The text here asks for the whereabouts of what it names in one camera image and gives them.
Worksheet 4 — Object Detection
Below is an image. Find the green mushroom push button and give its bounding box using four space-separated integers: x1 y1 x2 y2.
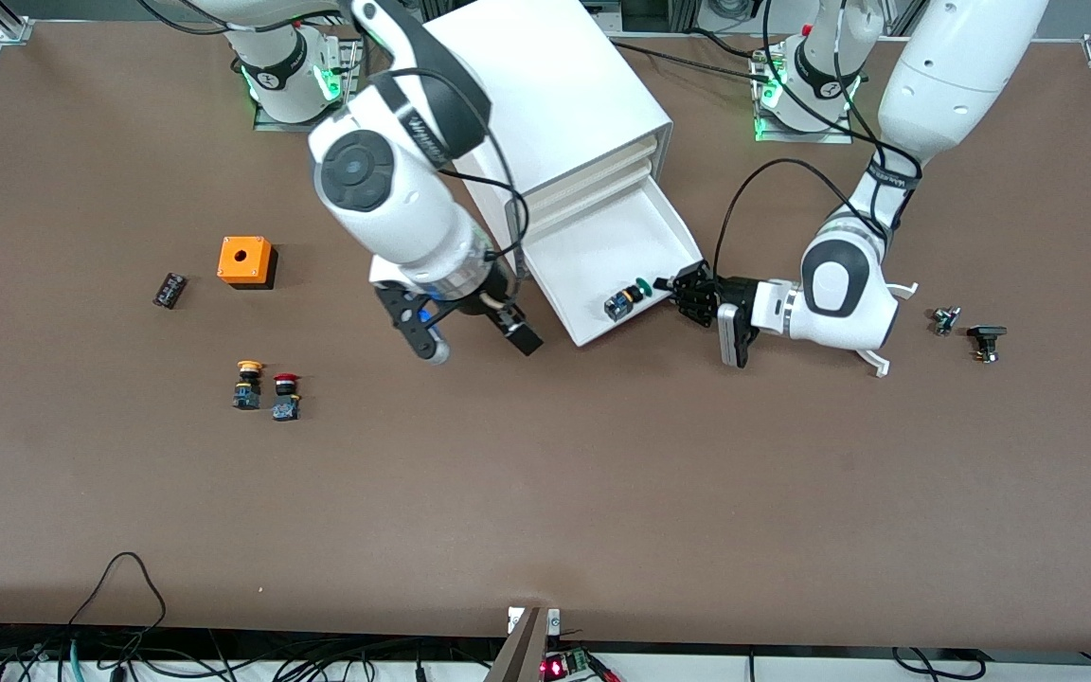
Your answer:
603 277 653 324

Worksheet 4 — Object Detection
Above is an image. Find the white plastic drawer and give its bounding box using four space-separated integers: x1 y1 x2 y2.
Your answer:
525 159 658 234
519 175 706 348
522 135 662 206

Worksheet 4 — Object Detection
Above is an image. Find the red mushroom push button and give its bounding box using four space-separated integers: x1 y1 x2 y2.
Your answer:
271 372 303 422

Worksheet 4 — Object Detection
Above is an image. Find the white drawer cabinet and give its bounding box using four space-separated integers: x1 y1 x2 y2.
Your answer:
413 0 674 285

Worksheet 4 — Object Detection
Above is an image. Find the yellow mushroom push button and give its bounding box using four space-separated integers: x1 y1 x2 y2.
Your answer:
232 360 265 410

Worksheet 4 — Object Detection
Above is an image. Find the white curved plastic piece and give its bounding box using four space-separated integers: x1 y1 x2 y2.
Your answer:
852 282 920 378

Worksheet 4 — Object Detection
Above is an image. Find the aluminium profile bar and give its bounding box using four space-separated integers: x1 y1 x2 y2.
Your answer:
483 606 562 682

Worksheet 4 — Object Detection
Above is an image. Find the circuit board with red LED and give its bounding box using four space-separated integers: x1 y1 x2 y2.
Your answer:
541 649 596 682

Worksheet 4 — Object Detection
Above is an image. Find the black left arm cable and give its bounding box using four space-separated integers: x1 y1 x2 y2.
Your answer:
713 0 925 281

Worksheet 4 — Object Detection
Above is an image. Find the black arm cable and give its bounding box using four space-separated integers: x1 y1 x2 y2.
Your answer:
383 66 530 285
713 0 925 281

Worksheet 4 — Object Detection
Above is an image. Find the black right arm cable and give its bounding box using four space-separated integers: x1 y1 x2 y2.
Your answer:
383 66 530 285

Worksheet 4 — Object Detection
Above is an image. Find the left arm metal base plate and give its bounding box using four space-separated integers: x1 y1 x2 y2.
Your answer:
752 47 855 146

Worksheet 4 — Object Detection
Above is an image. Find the black cable behind cabinet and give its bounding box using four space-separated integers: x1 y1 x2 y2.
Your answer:
607 38 776 84

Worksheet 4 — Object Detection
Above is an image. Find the orange button enclosure box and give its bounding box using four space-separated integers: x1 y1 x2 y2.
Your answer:
217 236 277 290

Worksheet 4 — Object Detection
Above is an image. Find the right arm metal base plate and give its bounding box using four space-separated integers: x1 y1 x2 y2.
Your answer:
252 27 359 134

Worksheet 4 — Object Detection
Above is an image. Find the small black switch component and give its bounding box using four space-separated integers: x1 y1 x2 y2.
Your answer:
967 325 1009 364

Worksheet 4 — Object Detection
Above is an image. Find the black cable bundle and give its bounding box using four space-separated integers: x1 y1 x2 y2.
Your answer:
0 623 509 682

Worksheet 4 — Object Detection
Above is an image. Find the black coiled cable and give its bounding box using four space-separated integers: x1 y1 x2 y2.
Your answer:
890 647 988 682

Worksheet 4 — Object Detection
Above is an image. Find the thin black looped cable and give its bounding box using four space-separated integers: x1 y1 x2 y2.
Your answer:
67 552 169 631

